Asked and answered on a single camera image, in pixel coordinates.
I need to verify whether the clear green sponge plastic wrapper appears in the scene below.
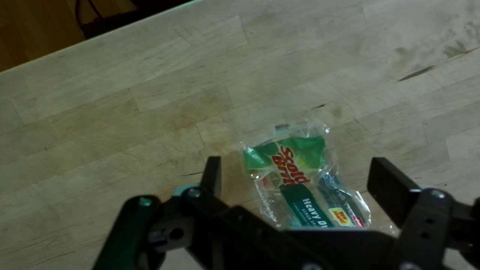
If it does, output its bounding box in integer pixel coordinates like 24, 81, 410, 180
240, 118, 375, 232

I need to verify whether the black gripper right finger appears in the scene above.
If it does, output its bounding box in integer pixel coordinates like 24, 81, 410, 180
366, 156, 480, 270

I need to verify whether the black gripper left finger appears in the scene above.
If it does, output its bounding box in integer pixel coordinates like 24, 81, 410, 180
92, 154, 284, 270

